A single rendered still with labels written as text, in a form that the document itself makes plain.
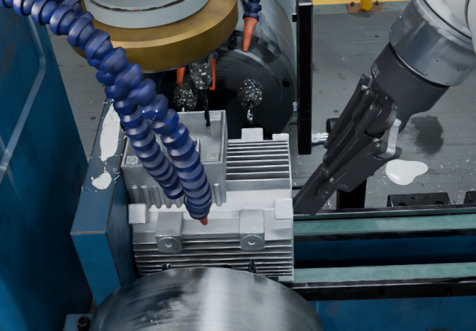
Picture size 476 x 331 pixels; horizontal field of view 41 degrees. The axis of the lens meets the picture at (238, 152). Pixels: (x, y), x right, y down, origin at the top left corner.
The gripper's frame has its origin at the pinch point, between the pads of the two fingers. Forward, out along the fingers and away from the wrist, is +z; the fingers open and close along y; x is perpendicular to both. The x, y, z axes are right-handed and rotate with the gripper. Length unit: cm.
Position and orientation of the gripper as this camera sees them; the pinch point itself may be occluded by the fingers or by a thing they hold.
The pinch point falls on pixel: (317, 190)
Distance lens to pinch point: 76.4
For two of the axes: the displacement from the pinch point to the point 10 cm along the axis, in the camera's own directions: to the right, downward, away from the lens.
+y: -0.1, 6.7, -7.5
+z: -4.4, 6.7, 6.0
